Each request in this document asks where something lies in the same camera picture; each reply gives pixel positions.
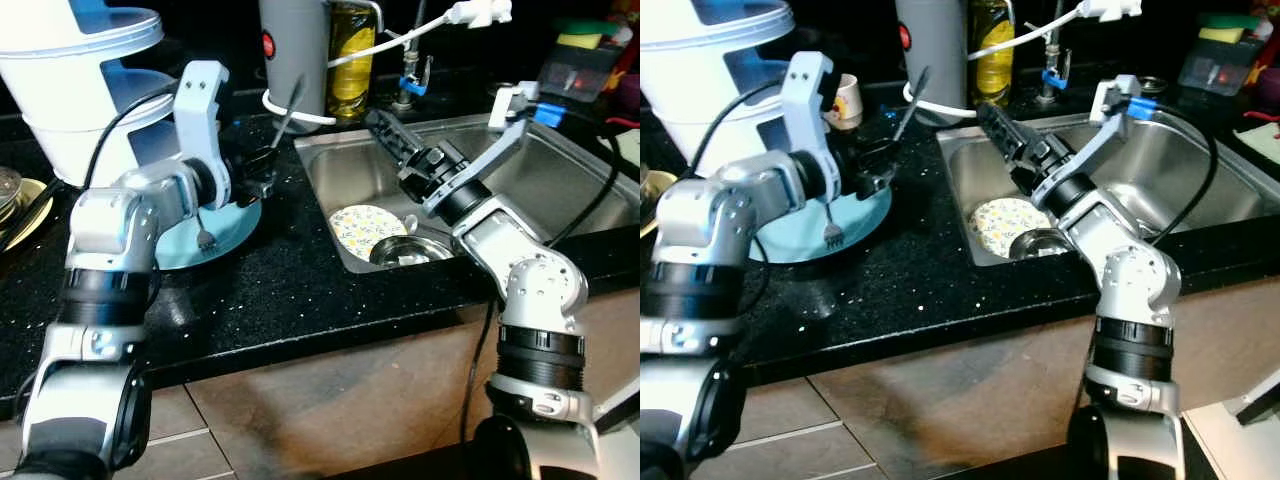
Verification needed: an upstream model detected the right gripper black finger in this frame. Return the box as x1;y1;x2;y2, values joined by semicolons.
378;110;419;153
978;102;1019;159
990;102;1031;145
366;110;406;166

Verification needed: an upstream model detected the dark slim metal utensil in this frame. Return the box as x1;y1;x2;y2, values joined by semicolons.
893;65;933;143
265;75;306;151

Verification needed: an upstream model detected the stainless steel bowl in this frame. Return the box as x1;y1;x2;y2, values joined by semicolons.
368;235;456;269
1005;228;1076;261

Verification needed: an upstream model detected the light blue plate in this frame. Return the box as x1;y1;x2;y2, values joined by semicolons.
755;185;893;266
155;190;264;271

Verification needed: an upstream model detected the stainless steel sink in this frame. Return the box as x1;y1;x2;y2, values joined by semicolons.
937;105;1280;268
295;110;641;273

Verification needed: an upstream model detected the white cartoon print mug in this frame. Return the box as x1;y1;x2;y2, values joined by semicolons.
835;73;863;131

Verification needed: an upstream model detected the yellow oil bottle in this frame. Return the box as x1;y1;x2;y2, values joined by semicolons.
970;0;1021;109
328;0;384;119

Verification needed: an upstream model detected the white yellow floral plate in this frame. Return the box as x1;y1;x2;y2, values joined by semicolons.
328;205;411;263
967;197;1051;256

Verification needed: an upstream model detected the grey cylinder container red logo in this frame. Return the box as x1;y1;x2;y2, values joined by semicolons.
895;0;973;111
258;0;333;121

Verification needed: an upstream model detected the clear plastic container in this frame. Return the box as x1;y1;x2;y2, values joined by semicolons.
538;40;621;101
1178;38;1259;93

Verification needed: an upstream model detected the white plastic tiered rack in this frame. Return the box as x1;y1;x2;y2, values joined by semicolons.
0;0;191;191
640;0;811;181

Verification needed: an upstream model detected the pale green cloth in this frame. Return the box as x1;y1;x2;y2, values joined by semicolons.
1235;120;1280;166
610;125;641;166

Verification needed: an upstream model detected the gold rimmed dish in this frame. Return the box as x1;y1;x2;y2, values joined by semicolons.
0;168;53;253
640;168;679;201

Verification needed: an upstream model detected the yellow green sponge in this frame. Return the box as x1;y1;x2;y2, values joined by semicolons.
1197;12;1261;43
555;15;621;49

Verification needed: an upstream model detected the purple cup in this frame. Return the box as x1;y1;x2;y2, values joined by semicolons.
610;72;641;119

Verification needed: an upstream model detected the white furniture panel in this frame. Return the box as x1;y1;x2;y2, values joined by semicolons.
1180;380;1280;480
590;375;641;480

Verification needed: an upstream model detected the metal faucet with blue handle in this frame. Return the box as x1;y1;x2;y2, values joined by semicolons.
395;30;436;109
1035;25;1076;106

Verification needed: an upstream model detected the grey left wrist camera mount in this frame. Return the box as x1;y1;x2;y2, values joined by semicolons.
172;60;233;201
780;52;839;196

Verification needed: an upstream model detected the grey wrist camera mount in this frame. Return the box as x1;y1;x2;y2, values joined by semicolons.
172;60;233;201
1030;75;1146;206
420;85;546;219
780;52;839;196

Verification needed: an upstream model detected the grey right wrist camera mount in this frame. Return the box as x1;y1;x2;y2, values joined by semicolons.
1030;75;1146;206
420;85;546;219

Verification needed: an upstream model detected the black cable with blue plug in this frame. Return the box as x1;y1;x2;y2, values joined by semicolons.
1125;93;1221;249
462;98;626;446

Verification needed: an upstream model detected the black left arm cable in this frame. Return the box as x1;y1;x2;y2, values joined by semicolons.
80;85;181;196
700;80;786;176

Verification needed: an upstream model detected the white power cable with plug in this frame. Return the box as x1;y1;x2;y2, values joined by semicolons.
900;0;1143;119
262;0;513;126

